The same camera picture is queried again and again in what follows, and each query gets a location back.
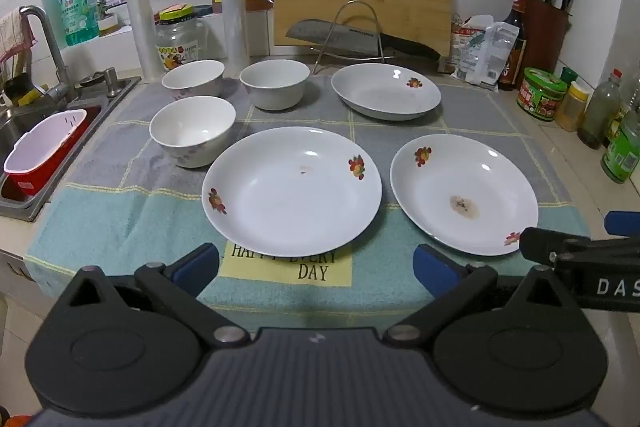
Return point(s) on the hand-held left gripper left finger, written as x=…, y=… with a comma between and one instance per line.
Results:
x=192, y=264

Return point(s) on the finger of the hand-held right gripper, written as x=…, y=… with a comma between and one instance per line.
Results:
x=540, y=242
x=622, y=224

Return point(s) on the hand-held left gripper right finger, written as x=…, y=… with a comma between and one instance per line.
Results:
x=435, y=267

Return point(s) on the white plate with brown stain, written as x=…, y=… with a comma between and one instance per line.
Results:
x=450, y=177

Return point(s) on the large white fruit-print plate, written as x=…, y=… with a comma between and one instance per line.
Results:
x=290, y=197

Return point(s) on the white bowl with floral print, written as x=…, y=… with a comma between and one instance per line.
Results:
x=192, y=77
x=192, y=127

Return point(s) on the green glass bottle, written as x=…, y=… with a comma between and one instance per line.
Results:
x=622, y=152

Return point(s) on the grey and teal checked mat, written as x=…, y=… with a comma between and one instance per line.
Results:
x=125, y=217

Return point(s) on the clear bottle with red cap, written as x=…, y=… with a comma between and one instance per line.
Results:
x=597, y=117

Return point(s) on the yellow-lidded spice jar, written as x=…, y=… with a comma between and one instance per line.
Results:
x=572, y=112

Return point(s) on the clear seasoning bottle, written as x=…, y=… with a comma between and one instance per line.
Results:
x=631, y=97

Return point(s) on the green-lidded sauce jar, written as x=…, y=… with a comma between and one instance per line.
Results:
x=540, y=99

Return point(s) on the green-capped bottle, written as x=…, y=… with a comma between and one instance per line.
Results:
x=569, y=74

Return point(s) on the stainless steel sink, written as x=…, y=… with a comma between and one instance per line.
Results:
x=30, y=207

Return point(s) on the plain white bowl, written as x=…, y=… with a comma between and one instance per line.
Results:
x=275, y=94

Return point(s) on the dark soy sauce bottle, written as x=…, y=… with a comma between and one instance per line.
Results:
x=512, y=52

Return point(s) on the white and blue bag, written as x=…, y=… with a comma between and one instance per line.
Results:
x=487, y=57

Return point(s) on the red and white drain basket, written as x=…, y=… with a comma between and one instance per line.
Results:
x=40, y=142

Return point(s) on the metal sink knob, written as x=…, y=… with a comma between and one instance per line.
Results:
x=110, y=82

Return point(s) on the brown knife block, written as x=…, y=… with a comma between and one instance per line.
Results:
x=542, y=37

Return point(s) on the metal drain strainer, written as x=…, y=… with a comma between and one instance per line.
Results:
x=91, y=81

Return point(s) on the glass jar with green lid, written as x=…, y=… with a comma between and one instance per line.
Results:
x=177, y=52

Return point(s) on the short plastic wrap roll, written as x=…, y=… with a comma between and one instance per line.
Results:
x=142, y=32

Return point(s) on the teal plastic container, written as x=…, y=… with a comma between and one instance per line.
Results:
x=207, y=10

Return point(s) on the small potted plant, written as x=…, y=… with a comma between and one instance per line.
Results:
x=107, y=24

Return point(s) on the metal faucet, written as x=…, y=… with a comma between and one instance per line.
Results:
x=50, y=42

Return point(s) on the green dish soap bottle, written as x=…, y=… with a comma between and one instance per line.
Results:
x=77, y=7

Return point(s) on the checked dish cloth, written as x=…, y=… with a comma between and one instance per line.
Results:
x=12, y=34

